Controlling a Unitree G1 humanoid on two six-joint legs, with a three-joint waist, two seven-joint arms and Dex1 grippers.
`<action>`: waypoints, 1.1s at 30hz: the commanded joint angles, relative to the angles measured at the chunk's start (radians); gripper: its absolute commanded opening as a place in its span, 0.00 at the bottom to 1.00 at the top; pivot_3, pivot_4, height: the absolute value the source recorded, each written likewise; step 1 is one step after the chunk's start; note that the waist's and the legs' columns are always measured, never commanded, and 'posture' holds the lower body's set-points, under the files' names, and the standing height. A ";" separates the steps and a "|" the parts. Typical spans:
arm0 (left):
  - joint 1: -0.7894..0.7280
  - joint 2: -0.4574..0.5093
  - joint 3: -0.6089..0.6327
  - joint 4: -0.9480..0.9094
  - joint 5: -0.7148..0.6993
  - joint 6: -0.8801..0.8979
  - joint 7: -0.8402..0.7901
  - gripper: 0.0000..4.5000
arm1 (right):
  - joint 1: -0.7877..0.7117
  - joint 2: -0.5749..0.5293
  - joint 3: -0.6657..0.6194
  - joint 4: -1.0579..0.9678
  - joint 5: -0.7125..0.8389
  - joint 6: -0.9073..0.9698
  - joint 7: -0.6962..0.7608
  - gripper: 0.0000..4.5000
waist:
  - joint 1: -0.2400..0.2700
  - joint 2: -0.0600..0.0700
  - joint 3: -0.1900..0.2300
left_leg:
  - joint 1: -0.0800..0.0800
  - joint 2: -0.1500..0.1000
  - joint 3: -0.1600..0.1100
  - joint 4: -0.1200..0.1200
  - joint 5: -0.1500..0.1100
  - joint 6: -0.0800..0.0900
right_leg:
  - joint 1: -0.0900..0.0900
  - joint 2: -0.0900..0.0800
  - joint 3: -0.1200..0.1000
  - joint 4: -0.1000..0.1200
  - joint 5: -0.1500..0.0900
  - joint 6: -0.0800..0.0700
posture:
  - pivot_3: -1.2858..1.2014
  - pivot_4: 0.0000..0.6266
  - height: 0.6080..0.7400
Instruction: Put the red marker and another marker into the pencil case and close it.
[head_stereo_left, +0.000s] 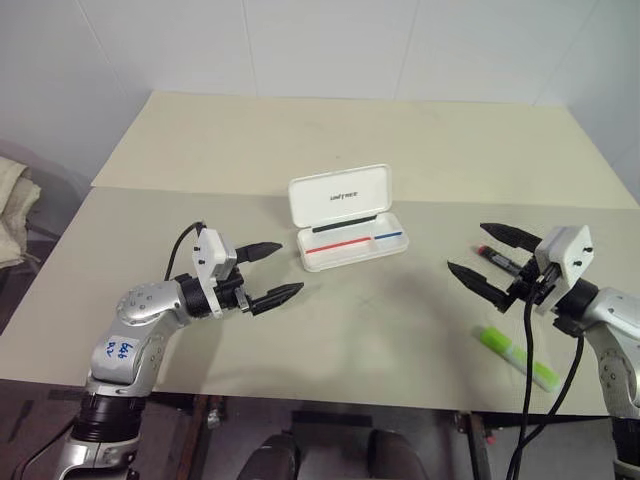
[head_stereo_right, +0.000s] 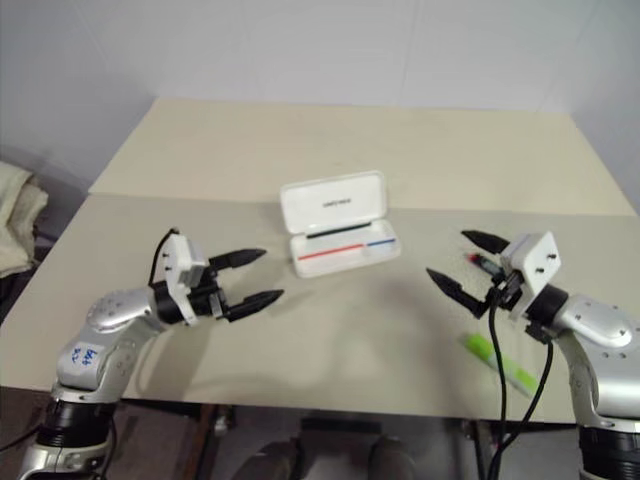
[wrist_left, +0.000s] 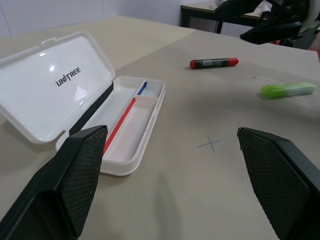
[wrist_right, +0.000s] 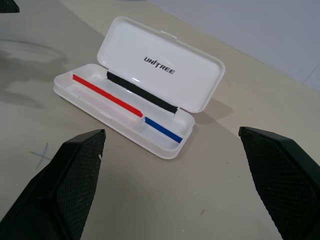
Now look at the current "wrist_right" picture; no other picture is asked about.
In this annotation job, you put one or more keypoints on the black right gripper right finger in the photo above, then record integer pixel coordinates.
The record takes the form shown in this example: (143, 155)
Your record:
(282, 180)

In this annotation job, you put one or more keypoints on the black object at table edge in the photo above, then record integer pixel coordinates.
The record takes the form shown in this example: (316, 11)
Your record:
(8, 5)

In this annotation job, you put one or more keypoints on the white plastic pencil case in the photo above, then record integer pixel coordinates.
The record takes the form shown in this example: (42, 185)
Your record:
(140, 87)

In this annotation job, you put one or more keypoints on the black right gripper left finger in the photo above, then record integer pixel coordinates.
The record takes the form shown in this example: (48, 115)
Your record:
(62, 190)

